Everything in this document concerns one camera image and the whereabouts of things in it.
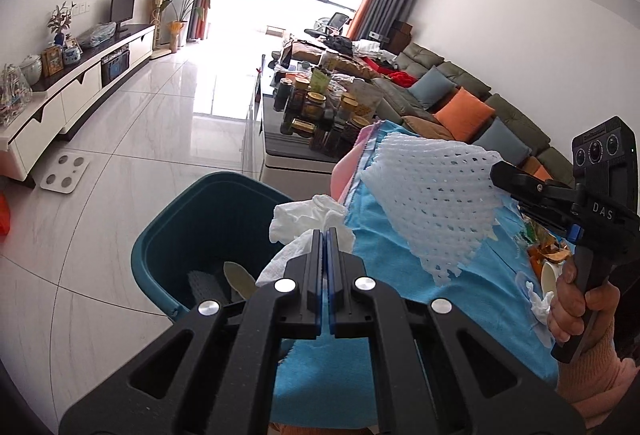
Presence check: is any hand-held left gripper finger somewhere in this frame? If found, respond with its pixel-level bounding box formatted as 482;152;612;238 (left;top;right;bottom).
59;229;325;435
326;228;587;435

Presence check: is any wooden photo frame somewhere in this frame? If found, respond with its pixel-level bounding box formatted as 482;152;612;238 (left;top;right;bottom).
41;46;65;77

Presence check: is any pink cloth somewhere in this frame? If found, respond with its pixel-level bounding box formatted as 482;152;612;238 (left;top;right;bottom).
331;122;382;203

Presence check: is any white snack bag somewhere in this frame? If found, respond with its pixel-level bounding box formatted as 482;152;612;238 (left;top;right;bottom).
352;82;384;121

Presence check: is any person's right forearm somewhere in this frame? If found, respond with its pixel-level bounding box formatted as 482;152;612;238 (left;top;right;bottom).
555;317;640;432

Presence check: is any white foam fruit net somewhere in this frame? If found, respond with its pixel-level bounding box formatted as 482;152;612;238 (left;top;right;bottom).
361;131;506;289

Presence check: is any person's right hand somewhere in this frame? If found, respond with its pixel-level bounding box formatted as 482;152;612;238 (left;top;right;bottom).
547;259;622;347

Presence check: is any blue floral blanket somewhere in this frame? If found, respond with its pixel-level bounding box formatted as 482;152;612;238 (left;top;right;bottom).
270;119;577;432

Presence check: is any large-leaf plant in yellow pot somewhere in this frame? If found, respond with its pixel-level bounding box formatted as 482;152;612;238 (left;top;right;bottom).
159;0;214;54

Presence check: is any teal plastic trash bin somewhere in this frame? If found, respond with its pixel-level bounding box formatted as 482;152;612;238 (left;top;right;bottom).
131;171;297;324

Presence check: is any black office chair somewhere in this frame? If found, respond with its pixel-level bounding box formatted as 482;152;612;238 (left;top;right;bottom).
304;11;351;38

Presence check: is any white and black TV cabinet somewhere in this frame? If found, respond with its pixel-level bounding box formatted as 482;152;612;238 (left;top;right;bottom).
0;22;157;189

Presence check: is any colourful snack wrapper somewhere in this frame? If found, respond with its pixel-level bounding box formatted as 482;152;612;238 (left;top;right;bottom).
520;212;542;242

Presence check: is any brown seat cushion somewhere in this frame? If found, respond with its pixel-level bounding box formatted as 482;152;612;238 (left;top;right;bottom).
402;114;456;142

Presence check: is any orange cushion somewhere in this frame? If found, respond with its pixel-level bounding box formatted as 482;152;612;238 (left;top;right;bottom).
432;87;496;144

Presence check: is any dark brown cabinet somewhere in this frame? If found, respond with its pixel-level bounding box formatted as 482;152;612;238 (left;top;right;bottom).
387;20;414;56

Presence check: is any black bag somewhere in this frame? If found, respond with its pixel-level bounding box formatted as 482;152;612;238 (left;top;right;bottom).
324;34;356;56

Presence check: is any white ceramic jar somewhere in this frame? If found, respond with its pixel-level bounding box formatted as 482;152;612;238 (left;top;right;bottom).
20;55;44;85

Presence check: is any white paper cup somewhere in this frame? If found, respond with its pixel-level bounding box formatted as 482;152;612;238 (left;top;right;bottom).
537;260;564;304

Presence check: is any glass ship model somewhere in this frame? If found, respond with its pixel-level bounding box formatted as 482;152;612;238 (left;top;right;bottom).
0;63;32;128

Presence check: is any plant in blue vase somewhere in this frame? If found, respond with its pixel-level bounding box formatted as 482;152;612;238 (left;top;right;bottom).
47;2;77;47

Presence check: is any group of food jars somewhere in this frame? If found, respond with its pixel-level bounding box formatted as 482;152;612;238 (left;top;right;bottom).
272;67;382;156

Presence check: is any white bathroom scale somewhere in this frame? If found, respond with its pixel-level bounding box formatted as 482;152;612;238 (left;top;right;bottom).
40;153;94;198

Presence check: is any red cloth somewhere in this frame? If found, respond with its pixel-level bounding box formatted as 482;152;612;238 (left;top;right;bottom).
367;57;419;88

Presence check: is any small white tissue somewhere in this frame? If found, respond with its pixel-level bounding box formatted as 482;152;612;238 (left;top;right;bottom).
525;282;555;322

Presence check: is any black monitor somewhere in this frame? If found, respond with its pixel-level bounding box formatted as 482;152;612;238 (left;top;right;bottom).
110;0;137;35

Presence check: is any dark mesh sleeve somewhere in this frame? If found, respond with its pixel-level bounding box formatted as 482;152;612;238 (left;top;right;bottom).
187;269;227;312

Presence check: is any plastic-wrapped bundle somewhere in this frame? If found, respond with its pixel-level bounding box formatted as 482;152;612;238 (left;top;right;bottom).
77;22;119;50

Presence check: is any dark glass coffee table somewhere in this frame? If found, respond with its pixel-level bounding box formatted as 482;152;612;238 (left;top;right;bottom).
247;64;352;189

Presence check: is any blue-grey cushion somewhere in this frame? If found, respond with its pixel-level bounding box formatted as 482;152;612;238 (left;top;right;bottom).
484;118;534;166
409;66;459;111

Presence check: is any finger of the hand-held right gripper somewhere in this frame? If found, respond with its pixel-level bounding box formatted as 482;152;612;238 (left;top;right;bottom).
517;202;584;242
489;160;587;216

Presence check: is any green sofa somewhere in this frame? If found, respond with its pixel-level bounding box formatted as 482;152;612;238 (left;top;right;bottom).
372;42;577;189

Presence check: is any orange peel piece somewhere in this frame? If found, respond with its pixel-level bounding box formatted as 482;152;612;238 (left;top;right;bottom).
527;237;572;267

